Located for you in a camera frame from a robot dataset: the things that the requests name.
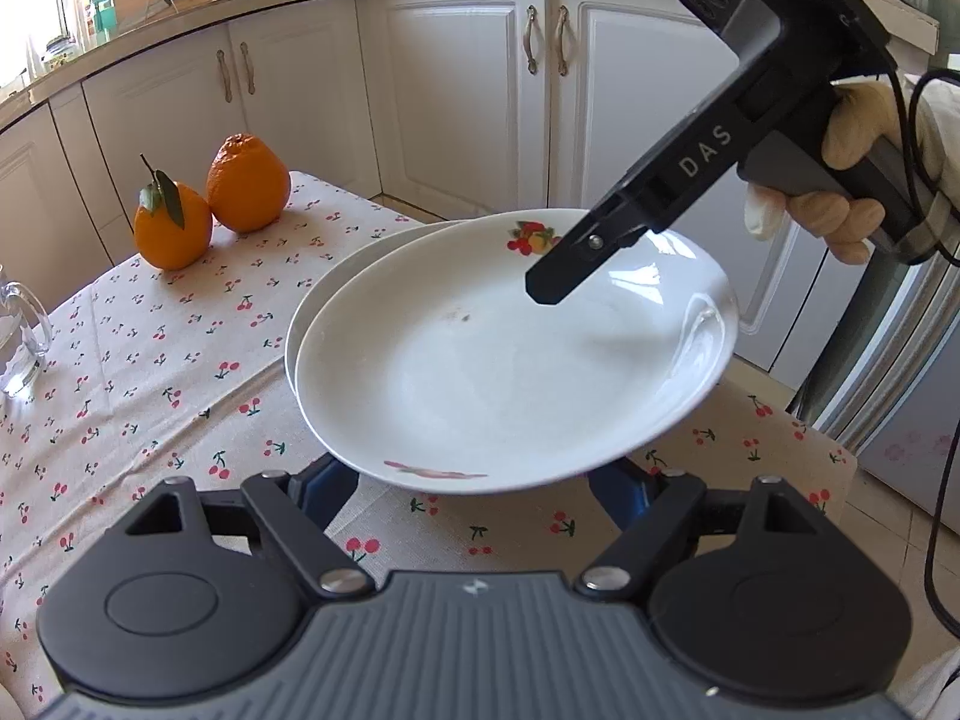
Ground silver striped appliance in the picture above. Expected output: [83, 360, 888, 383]
[786, 259, 960, 515]

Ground cherry print tablecloth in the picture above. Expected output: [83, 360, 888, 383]
[0, 169, 860, 706]

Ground orange with green leaf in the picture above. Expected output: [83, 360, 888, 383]
[133, 154, 213, 271]

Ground white kitchen base cabinets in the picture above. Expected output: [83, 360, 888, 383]
[0, 0, 886, 391]

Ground black cable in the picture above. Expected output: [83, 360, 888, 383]
[896, 69, 960, 640]

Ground clear glass mug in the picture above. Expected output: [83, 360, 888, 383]
[0, 264, 55, 400]

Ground person's right hand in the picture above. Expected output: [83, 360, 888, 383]
[742, 82, 906, 266]

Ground white plate with fruit print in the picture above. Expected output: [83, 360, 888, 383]
[283, 219, 462, 391]
[295, 208, 741, 497]

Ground bumpy orange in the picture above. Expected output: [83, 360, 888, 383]
[207, 133, 292, 233]

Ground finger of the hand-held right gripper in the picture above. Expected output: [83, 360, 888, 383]
[525, 191, 647, 307]

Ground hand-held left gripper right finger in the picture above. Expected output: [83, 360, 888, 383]
[574, 457, 835, 601]

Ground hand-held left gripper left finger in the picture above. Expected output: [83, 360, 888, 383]
[120, 454, 376, 601]

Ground person's white clothing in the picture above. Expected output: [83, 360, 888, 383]
[889, 652, 960, 720]

